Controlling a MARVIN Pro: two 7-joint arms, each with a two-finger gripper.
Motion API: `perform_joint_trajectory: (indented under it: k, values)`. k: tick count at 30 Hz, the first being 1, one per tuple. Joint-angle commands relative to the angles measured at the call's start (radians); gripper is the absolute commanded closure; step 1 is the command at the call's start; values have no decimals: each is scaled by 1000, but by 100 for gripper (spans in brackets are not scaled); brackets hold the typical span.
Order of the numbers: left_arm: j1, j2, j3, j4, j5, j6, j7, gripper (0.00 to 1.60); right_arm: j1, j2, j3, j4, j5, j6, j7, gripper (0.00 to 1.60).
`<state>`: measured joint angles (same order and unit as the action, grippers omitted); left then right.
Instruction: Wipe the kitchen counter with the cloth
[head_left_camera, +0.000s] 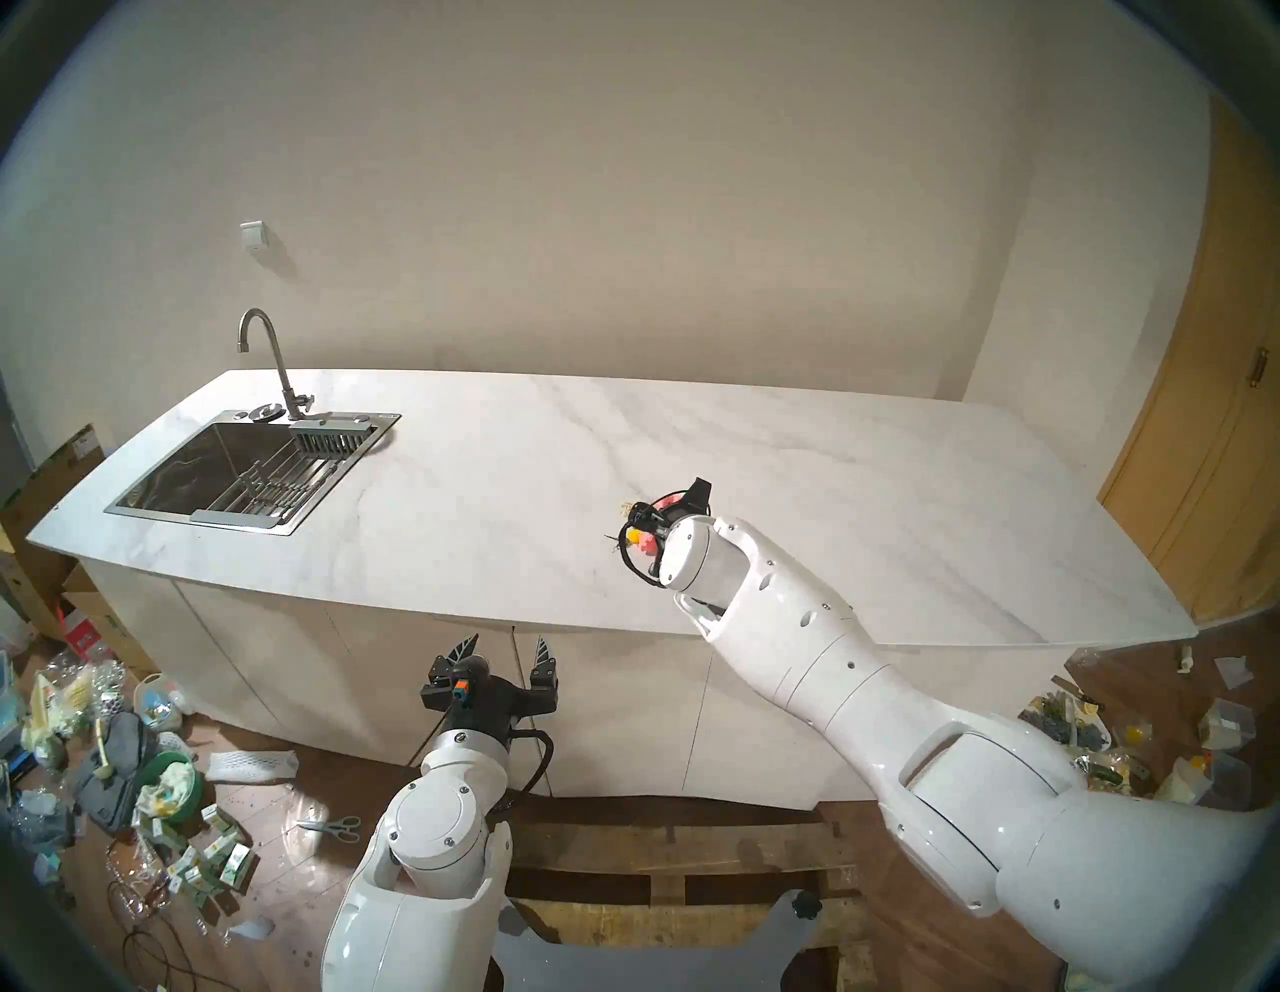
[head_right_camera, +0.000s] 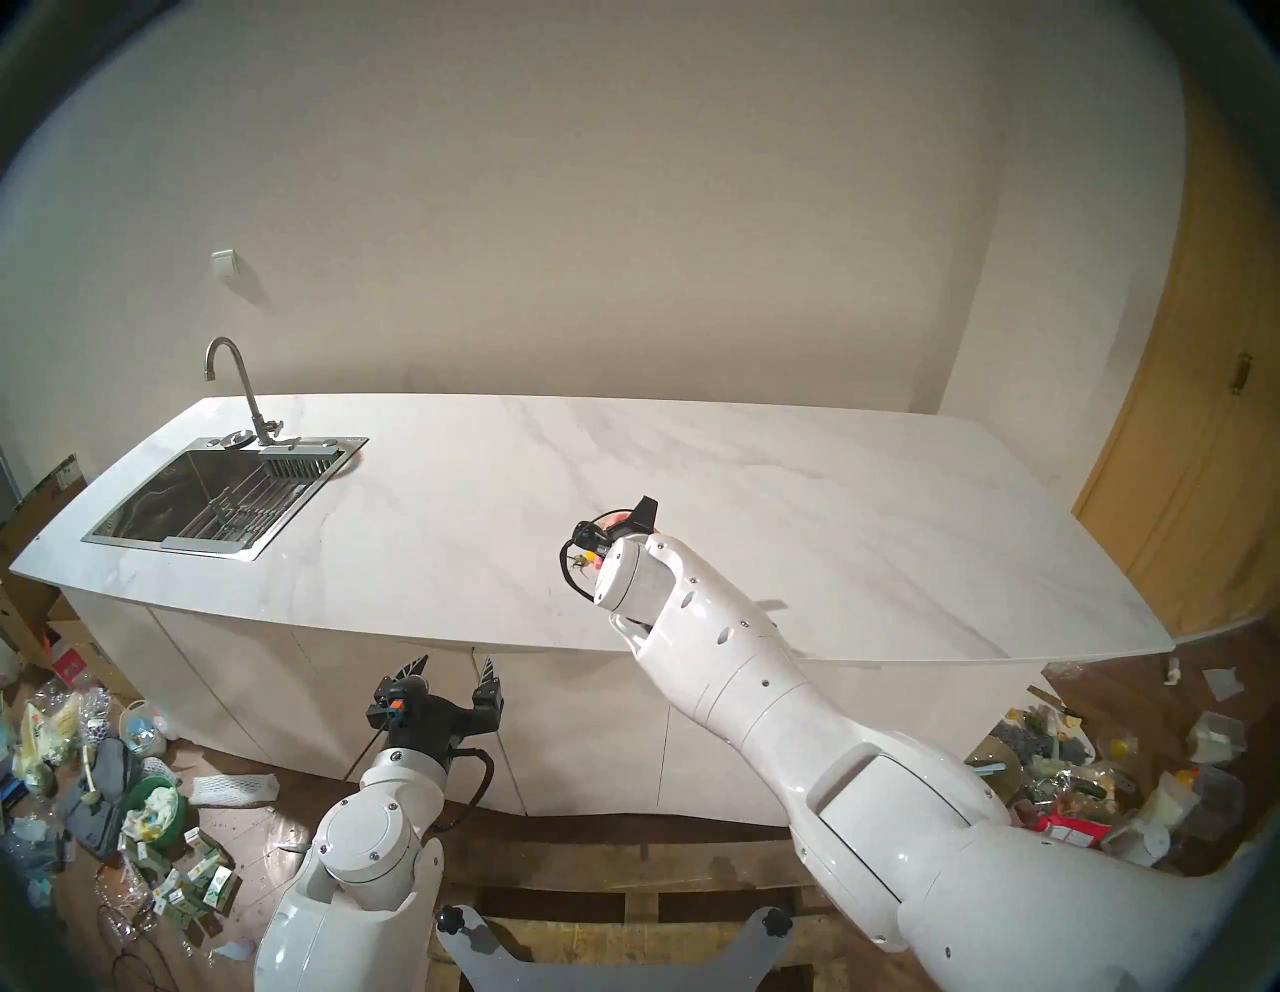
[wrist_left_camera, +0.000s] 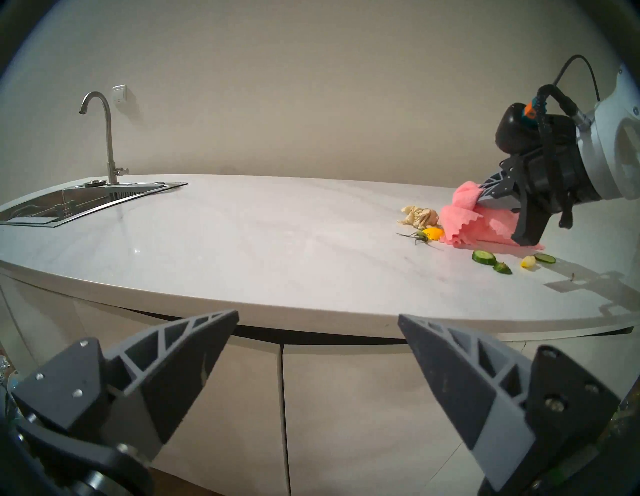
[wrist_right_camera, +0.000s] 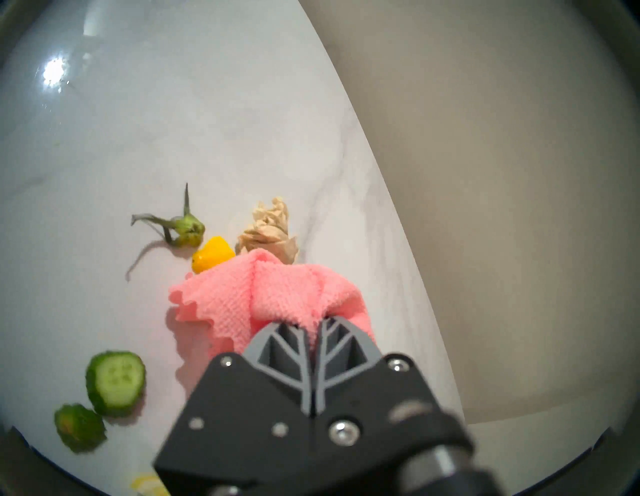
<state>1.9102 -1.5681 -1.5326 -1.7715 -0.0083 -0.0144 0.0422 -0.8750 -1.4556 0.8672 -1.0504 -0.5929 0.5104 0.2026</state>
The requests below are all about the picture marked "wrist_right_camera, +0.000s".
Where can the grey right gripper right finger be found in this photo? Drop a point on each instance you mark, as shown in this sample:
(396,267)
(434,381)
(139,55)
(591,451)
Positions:
(380,400)

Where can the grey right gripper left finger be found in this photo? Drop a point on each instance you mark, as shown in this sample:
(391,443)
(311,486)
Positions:
(240,405)

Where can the pink waffle cleaning cloth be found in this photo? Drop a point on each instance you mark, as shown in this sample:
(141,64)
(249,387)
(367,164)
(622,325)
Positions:
(280,295)

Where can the yellow lemon wedge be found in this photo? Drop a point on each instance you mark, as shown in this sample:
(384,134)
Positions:
(147,485)

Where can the green cucumber slice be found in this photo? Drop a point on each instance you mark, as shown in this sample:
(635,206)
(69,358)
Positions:
(116,382)

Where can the dark green cucumber end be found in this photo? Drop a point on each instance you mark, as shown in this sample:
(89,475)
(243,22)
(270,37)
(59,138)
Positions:
(80,427)

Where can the crumpled beige paper tissue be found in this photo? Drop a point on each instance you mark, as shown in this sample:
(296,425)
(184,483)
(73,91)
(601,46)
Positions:
(270,227)

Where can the green stem sprig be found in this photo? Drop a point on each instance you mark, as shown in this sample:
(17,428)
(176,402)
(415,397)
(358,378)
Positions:
(187,230)

